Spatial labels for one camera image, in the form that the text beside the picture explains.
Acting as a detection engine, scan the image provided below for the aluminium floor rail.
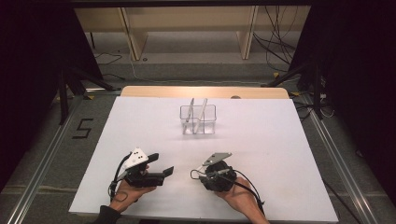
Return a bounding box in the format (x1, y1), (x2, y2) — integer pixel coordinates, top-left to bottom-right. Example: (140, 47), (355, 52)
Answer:
(6, 96), (86, 224)
(300, 92), (380, 224)

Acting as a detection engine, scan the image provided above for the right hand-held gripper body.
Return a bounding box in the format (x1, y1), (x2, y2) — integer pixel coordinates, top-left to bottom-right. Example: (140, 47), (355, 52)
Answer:
(199, 152), (237, 193)

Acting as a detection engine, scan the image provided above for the white table cover sheet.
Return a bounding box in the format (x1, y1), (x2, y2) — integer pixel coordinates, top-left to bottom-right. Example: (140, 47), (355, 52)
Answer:
(68, 95), (340, 223)

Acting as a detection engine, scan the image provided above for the thin black floor cable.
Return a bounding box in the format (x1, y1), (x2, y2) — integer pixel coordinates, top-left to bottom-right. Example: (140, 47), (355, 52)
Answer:
(92, 50), (126, 82)

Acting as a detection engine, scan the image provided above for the long white pen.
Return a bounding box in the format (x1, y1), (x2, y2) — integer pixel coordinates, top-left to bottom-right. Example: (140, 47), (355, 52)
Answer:
(192, 98), (208, 135)

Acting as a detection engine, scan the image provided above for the black tripod stand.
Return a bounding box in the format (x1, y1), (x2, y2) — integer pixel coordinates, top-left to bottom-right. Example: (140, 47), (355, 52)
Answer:
(261, 62), (325, 120)
(58, 64), (121, 125)

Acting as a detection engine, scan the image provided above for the person's right hand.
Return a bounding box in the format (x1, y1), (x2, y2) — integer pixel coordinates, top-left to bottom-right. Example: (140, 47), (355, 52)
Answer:
(216, 178), (265, 222)

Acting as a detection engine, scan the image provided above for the black curtain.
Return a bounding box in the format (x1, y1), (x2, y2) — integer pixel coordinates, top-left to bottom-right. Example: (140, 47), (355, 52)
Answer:
(289, 0), (396, 200)
(0, 0), (105, 191)

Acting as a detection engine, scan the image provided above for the light wooden shelf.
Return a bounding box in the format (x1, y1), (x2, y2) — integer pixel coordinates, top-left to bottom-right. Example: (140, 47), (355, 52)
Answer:
(74, 6), (312, 62)

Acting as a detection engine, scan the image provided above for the bundle of black cables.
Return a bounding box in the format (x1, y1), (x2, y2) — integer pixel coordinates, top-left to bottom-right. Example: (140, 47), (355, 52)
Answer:
(252, 6), (301, 73)

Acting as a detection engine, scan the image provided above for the left hand-held gripper cable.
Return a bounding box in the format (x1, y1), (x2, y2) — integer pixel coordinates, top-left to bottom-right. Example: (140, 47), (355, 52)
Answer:
(107, 152), (134, 203)

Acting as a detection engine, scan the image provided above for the person's left hand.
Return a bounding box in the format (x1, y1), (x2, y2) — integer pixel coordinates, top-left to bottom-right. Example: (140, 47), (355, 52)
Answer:
(109, 166), (157, 214)

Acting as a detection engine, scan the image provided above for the clear plastic organizer box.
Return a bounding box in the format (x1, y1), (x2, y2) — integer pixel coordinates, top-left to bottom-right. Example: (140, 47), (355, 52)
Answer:
(179, 104), (218, 135)

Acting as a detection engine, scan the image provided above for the clear pen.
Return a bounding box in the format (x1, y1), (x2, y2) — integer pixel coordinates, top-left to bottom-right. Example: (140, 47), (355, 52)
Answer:
(182, 97), (195, 135)

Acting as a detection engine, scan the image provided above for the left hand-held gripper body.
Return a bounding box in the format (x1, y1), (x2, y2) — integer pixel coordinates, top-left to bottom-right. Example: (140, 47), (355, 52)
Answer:
(117, 147), (164, 189)

